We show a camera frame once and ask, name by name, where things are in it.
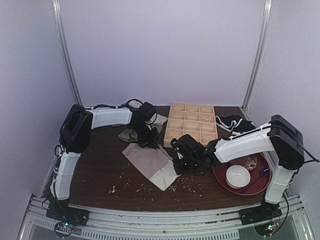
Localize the mauve and cream underwear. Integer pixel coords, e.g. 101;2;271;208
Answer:
122;143;179;191

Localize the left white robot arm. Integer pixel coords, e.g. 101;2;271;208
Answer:
47;100;159;218

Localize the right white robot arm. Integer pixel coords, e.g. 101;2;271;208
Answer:
170;114;305;225

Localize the olive green underwear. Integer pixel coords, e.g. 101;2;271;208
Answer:
118;113;168;144

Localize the wooden compartment tray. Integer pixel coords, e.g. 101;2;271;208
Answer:
163;102;219;148

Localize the white bowl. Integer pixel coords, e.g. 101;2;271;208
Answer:
225;165;251;189

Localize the black and white garment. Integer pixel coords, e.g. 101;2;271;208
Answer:
215;115;256;135

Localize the red floral dish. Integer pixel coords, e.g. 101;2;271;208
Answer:
244;156;258;172

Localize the round red tray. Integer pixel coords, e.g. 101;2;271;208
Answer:
212;153;272;196

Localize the purple spoon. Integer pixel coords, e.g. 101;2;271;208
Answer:
240;167;270;194

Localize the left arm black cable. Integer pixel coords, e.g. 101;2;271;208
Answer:
83;99;145;111

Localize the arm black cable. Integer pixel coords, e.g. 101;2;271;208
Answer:
301;147;320;165
83;99;145;111

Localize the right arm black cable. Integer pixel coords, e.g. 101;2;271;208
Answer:
301;147;320;165

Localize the left aluminium frame post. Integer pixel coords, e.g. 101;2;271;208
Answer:
52;0;83;106

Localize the aluminium frame post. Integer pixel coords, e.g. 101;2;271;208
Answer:
241;0;274;114
52;0;83;106

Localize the front aluminium rail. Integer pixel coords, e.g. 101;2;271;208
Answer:
27;194;305;240

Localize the right aluminium frame post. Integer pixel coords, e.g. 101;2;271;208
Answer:
241;0;274;114

